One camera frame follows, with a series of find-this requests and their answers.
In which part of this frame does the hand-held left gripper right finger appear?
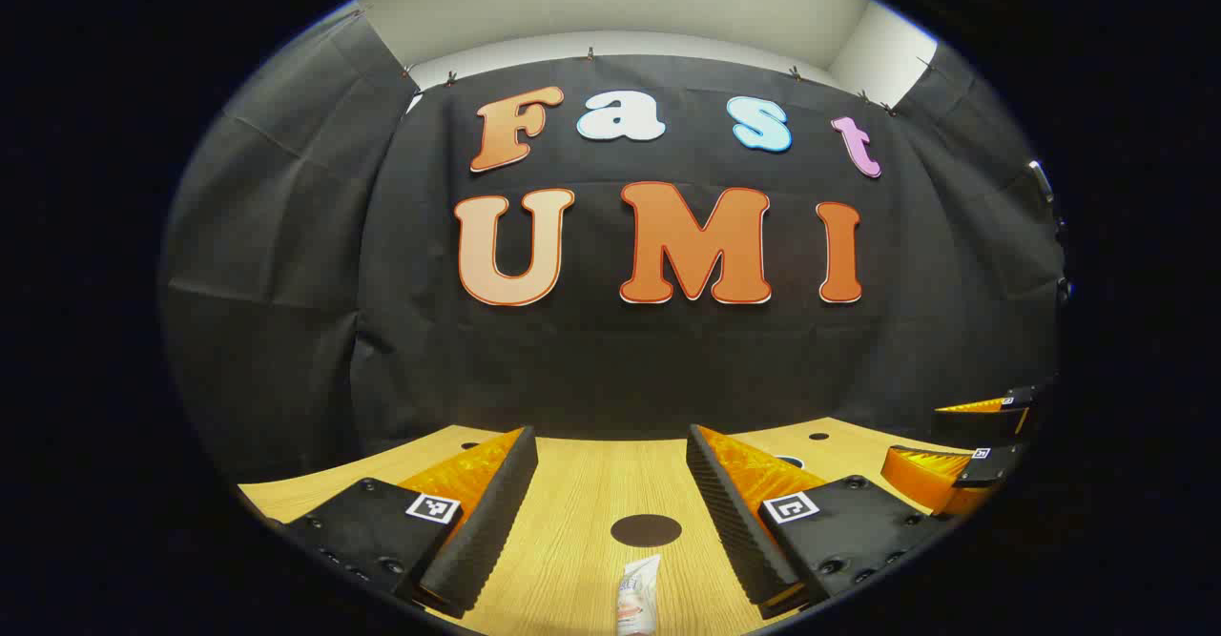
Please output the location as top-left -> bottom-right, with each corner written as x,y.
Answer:
685,423 -> 950,620

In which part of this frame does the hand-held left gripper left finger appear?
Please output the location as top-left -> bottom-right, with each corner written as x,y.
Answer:
272,424 -> 540,618

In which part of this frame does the dark brown round coaster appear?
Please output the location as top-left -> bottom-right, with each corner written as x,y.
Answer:
610,514 -> 683,548

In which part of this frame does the white toothpaste tube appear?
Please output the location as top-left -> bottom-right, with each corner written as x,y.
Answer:
615,554 -> 662,636

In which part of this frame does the wooden desktop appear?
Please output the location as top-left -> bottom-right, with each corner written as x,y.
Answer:
237,417 -> 974,636

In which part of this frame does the black backdrop cloth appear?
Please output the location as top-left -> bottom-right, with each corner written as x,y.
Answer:
160,14 -> 1067,484

